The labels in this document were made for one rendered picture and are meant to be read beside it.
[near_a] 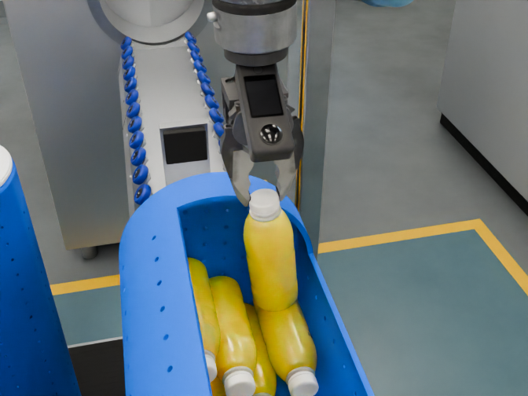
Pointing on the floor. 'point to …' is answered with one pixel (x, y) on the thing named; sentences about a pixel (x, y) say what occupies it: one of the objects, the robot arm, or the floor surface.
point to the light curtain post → (313, 110)
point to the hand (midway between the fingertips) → (263, 198)
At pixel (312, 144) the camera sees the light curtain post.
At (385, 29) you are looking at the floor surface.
